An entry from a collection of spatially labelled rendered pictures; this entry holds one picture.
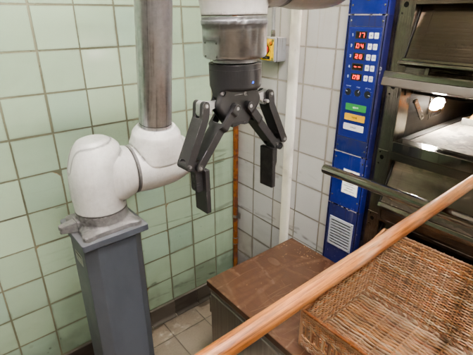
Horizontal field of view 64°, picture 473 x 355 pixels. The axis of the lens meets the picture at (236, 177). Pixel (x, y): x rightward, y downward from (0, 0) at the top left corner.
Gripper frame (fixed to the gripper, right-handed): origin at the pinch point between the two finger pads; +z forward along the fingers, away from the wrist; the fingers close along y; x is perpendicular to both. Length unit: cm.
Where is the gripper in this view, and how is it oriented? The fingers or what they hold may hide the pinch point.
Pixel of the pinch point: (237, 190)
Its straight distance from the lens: 61.6
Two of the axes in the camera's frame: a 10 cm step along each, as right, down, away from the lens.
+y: -7.6, 2.7, -5.9
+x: 6.5, 2.9, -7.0
